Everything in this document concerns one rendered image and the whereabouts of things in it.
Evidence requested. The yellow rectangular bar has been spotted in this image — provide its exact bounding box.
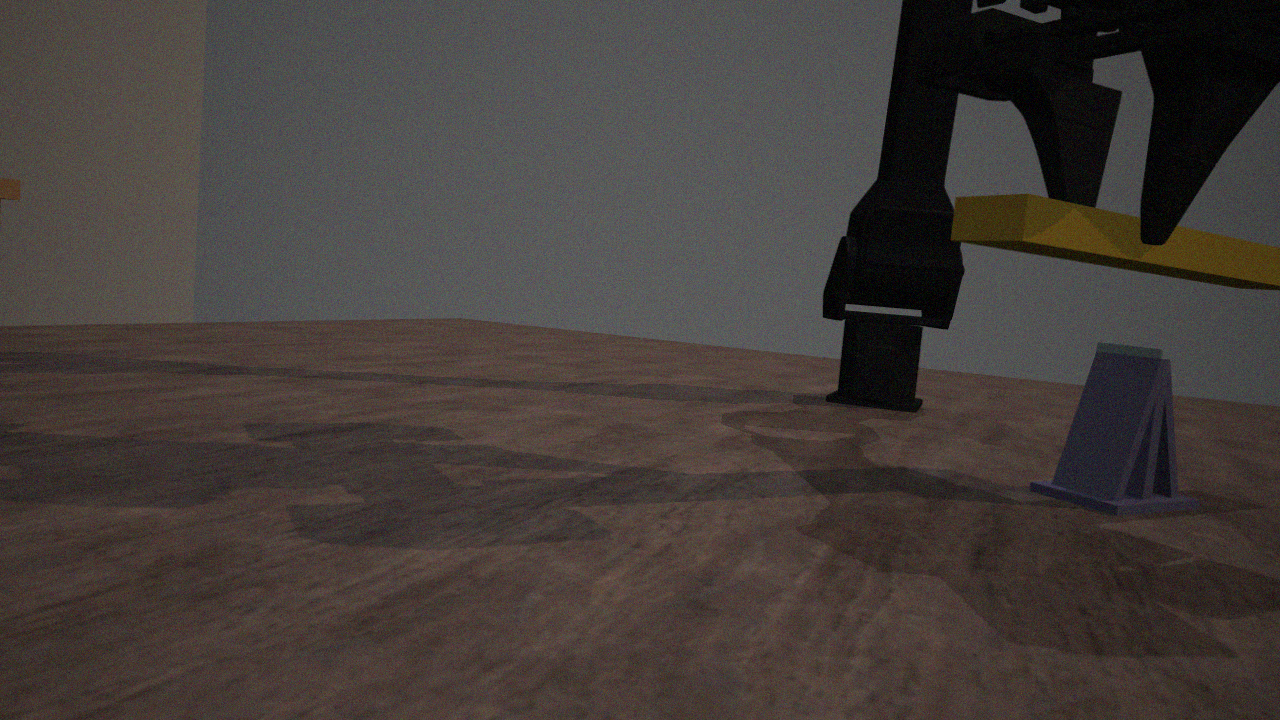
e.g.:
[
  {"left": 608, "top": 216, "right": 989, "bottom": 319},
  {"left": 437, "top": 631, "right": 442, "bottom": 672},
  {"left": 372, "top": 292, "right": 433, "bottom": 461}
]
[{"left": 951, "top": 193, "right": 1280, "bottom": 290}]

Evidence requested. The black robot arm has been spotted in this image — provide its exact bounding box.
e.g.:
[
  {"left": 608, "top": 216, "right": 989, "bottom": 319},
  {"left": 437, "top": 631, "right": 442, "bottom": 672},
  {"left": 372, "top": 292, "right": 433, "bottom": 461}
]
[{"left": 823, "top": 0, "right": 973, "bottom": 413}]

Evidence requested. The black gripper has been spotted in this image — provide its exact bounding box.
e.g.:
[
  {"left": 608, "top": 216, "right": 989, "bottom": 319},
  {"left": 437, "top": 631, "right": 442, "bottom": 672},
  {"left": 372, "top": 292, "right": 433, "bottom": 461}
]
[{"left": 916, "top": 0, "right": 1280, "bottom": 245}]

